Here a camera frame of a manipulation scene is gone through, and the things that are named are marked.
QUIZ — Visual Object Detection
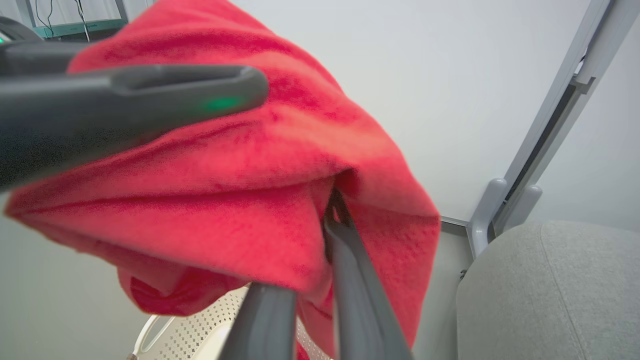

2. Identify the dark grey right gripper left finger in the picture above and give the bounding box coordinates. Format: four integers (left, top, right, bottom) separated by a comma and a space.
220, 282, 298, 360

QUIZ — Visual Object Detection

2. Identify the grey fabric sofa seat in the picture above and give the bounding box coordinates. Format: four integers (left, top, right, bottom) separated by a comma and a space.
455, 220, 640, 360

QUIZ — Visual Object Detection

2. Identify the thin black cable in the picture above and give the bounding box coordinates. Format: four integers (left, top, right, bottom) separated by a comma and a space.
34, 0, 55, 32
74, 0, 92, 43

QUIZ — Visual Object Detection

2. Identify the grey partition bottom rail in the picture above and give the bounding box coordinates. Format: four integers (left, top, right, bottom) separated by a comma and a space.
440, 215, 471, 237

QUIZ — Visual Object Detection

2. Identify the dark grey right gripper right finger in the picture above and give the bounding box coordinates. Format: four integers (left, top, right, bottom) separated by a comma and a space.
323, 189, 414, 360

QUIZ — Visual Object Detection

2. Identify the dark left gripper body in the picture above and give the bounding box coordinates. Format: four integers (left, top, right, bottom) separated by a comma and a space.
0, 16, 44, 45

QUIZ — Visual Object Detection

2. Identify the grey partition post with round feet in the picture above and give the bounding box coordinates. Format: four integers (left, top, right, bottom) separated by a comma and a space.
467, 0, 640, 259

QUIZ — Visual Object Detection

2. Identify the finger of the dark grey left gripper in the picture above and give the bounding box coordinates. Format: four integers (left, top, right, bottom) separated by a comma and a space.
0, 42, 90, 79
0, 64, 271, 192

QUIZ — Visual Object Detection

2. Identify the red garment with white stripe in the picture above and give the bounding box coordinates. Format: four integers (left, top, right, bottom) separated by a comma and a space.
4, 0, 442, 360

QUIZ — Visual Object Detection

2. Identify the teal table edge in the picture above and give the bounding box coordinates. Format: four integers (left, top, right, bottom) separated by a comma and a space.
32, 18, 129, 40

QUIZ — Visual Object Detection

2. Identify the white perforated laundry basket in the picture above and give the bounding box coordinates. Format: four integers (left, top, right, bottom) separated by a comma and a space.
131, 286, 332, 360

